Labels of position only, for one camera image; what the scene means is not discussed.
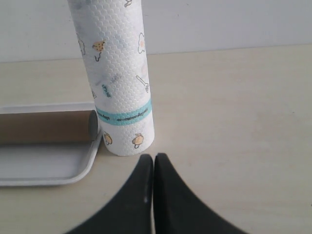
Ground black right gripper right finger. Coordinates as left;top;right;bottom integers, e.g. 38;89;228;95
154;153;245;234

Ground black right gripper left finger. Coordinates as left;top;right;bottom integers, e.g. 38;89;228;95
68;154;154;234

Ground brown cardboard tube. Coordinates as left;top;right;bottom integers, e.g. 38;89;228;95
0;110;98;145

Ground printed paper towel roll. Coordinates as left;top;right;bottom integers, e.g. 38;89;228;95
68;0;155;156

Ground white plastic tray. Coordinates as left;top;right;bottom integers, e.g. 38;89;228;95
0;101;102;187

